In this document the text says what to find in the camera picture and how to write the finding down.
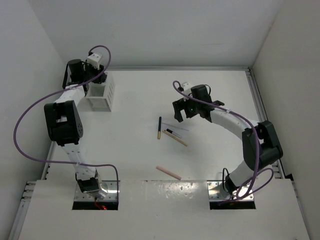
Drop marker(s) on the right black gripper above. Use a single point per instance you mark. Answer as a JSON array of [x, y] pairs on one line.
[[180, 105]]

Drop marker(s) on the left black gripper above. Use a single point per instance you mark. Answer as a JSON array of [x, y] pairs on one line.
[[96, 71]]

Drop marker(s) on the pink makeup stick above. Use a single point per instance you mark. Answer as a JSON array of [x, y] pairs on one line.
[[167, 172]]

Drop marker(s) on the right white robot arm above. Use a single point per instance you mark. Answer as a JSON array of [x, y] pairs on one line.
[[261, 146]]

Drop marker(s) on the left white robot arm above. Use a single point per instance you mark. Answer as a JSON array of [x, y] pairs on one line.
[[64, 124]]

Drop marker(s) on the gold makeup pencil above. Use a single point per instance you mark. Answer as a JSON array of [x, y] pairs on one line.
[[175, 138]]

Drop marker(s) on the thin clear silver stick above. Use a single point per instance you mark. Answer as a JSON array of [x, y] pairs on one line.
[[175, 127]]

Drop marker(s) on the black white eyeliner pen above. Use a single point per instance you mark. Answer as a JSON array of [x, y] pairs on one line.
[[174, 133]]

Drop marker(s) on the dark green gold mascara tube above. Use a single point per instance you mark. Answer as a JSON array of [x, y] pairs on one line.
[[159, 128]]

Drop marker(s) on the white slotted organizer box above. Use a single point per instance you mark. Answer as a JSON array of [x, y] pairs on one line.
[[101, 95]]

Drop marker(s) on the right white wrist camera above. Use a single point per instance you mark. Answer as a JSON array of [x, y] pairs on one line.
[[187, 88]]

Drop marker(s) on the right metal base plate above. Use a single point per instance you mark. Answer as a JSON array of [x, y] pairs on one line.
[[217, 194]]

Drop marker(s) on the metal base plate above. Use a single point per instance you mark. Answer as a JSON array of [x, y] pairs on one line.
[[107, 194], [217, 194]]

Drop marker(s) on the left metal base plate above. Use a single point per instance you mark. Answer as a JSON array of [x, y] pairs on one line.
[[107, 194]]

